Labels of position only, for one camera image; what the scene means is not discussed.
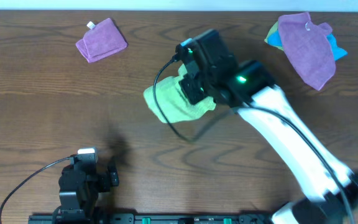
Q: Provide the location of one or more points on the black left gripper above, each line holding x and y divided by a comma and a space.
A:
112, 177

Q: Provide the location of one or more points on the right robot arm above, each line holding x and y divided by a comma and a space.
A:
329, 186

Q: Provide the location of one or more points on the green cloth under pile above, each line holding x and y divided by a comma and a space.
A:
273, 37

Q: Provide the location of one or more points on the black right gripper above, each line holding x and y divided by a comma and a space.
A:
192, 94

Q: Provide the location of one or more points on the folded purple cloth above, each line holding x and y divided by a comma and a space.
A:
101, 40

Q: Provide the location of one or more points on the light green cloth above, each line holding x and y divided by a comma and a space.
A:
175, 105

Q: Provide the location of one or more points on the blue cloth in pile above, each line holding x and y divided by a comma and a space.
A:
337, 51

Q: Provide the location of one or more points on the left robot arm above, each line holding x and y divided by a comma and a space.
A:
80, 186

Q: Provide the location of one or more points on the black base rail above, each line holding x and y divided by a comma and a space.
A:
128, 218

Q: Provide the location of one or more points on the purple cloth in pile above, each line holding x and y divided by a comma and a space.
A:
307, 48

